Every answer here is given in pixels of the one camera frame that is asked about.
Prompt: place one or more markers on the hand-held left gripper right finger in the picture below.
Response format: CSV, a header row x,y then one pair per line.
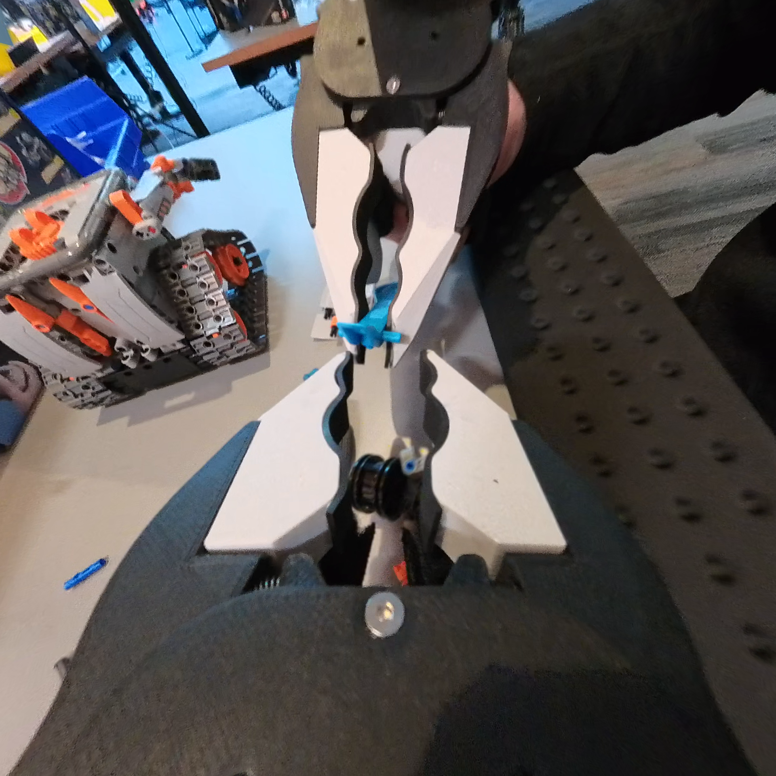
x,y
497,485

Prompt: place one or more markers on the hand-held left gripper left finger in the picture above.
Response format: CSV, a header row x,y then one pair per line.
x,y
273,485

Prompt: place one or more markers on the black perforated mat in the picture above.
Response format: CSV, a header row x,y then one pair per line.
x,y
631,424

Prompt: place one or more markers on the black metal pole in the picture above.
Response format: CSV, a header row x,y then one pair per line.
x,y
164,73

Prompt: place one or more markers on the person's right hand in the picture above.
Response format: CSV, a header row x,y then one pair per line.
x,y
517,121

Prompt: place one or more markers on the blue robot kit box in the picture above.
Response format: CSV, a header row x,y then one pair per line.
x,y
18,164

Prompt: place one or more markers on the wooden office table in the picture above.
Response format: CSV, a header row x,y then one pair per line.
x,y
261,46

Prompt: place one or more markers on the grey orange tracked toy robot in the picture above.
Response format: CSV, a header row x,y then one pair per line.
x,y
121,291

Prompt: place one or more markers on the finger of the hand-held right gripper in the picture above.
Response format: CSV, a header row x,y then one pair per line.
x,y
340,206
437,194

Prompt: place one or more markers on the blue toy wrench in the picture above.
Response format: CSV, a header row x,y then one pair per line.
x,y
364,330

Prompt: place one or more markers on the small grey orange toy part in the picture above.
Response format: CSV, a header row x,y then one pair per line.
x,y
325,321

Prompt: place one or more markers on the yellow plastic bin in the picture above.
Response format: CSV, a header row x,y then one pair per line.
x,y
22,34

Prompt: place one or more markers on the small blue toy pin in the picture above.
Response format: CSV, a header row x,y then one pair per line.
x,y
85,571

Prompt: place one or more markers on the person's right forearm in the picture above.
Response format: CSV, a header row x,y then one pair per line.
x,y
631,73

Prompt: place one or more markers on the blue plastic bin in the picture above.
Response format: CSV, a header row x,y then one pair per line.
x,y
85,127

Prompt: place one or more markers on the grey toy wheel frame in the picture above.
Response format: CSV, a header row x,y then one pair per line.
x,y
378,485

